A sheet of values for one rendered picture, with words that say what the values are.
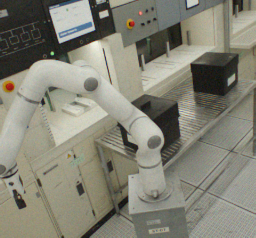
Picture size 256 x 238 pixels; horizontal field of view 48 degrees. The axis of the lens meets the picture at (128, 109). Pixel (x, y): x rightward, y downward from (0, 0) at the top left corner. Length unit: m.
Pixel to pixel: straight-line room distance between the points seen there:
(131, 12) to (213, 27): 1.23
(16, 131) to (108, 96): 0.37
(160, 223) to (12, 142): 0.83
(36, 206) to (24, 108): 1.01
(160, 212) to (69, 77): 0.80
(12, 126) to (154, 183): 0.72
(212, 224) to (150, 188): 0.99
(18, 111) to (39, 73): 0.16
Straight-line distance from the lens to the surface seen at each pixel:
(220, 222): 2.39
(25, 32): 1.69
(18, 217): 1.99
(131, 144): 1.84
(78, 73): 1.05
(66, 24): 1.82
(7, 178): 1.26
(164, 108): 1.74
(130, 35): 2.15
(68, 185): 2.09
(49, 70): 1.08
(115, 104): 1.17
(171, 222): 1.55
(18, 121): 1.14
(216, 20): 3.14
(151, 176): 1.42
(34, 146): 1.84
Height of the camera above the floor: 1.83
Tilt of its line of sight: 27 degrees down
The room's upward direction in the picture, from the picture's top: 12 degrees counter-clockwise
